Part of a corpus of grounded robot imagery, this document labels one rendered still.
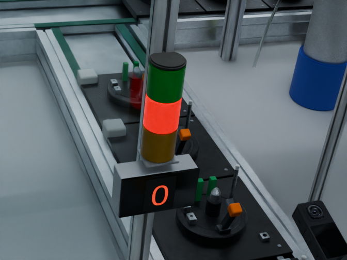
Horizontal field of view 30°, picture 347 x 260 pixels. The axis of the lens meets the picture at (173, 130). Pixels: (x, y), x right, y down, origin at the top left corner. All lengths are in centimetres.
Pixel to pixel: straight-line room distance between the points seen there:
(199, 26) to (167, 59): 129
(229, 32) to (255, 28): 19
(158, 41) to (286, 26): 146
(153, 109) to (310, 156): 91
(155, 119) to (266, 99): 108
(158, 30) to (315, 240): 36
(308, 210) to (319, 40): 98
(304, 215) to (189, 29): 128
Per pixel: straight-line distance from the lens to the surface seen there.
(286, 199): 156
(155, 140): 90
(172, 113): 88
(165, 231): 125
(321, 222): 94
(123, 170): 94
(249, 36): 225
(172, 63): 85
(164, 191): 96
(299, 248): 130
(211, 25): 216
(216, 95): 191
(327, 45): 186
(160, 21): 86
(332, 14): 182
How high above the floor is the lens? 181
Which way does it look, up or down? 33 degrees down
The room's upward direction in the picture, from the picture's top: 7 degrees clockwise
